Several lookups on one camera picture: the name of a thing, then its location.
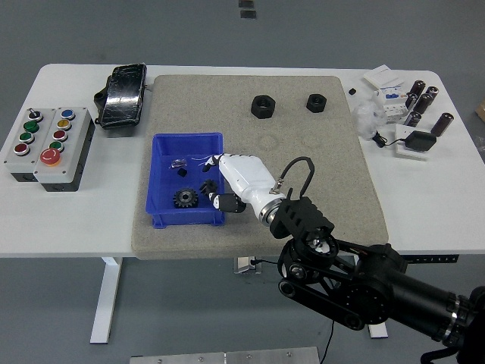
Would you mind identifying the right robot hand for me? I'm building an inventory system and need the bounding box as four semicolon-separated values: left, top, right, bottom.
202;152;288;218

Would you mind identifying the large black bevel gear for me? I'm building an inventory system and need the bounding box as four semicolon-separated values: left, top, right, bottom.
173;188;200;210

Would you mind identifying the large black hex nut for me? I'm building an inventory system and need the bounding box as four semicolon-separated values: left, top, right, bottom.
249;94;277;120

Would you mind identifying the blue plastic box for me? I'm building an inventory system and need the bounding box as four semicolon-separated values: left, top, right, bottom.
145;131;226;230

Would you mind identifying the small black hex nut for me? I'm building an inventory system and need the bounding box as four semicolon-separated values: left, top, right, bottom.
305;93;328;113

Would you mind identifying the grey button box with e-stop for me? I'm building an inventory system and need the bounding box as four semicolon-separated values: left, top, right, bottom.
33;107;95;193

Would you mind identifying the grey button box with selector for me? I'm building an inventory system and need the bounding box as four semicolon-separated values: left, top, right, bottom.
2;108;58;184

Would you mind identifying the grey-brown mat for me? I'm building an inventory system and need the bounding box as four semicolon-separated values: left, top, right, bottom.
130;74;390;262

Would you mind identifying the silver power socket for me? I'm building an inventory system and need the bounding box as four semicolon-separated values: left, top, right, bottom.
233;256;262;275

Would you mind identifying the crumpled clear plastic bag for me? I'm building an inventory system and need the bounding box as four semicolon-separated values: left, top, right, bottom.
352;94;388;140

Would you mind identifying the black wrapped device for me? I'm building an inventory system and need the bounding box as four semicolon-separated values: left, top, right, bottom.
93;62;148;130

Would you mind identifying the white square plate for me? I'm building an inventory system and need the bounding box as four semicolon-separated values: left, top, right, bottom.
393;123;437;162

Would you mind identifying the white circuit breaker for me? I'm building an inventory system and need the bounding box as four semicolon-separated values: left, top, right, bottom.
374;85;412;124

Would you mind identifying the grey metal plate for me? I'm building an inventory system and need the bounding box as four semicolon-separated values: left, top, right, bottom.
129;346;322;364

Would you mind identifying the black table control panel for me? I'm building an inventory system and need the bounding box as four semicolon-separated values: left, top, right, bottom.
405;254;459;265

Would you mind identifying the white switch plate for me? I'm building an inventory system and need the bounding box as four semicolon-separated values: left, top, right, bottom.
362;64;403;89

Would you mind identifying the black power adapter with cord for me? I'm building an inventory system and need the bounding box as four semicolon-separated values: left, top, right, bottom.
371;130;437;152

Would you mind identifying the black power cable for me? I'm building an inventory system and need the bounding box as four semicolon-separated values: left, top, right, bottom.
252;259;335;363

